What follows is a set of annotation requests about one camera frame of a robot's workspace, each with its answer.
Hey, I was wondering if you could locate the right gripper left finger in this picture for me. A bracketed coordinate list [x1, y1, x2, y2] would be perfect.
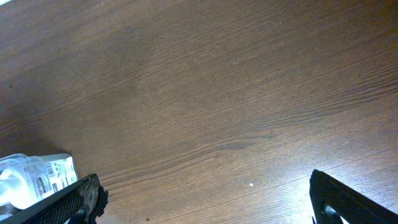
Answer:
[1, 174, 108, 224]

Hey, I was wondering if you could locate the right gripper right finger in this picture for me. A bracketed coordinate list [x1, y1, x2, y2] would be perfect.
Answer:
[309, 169, 397, 224]

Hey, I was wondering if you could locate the clear plastic container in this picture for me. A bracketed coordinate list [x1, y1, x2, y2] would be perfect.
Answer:
[1, 153, 79, 220]

